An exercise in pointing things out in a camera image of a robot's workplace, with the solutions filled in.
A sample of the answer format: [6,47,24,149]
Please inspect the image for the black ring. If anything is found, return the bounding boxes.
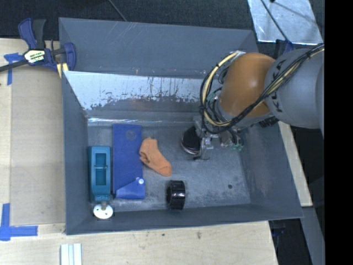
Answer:
[165,179,186,211]

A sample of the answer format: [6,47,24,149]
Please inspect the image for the grey metal bin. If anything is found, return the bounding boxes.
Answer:
[58,17,304,236]

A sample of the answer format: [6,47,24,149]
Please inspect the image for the teal block with white disc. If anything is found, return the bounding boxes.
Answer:
[87,145,115,220]

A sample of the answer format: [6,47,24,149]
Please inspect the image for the blue flat case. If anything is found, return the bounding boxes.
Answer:
[112,123,147,200]

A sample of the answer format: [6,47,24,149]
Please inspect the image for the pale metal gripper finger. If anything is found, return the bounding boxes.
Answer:
[200,136,215,161]

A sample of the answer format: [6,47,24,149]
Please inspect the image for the orange cloth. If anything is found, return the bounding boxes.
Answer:
[138,136,173,177]

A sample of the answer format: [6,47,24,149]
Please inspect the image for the black round striped thing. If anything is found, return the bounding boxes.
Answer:
[180,125,202,156]

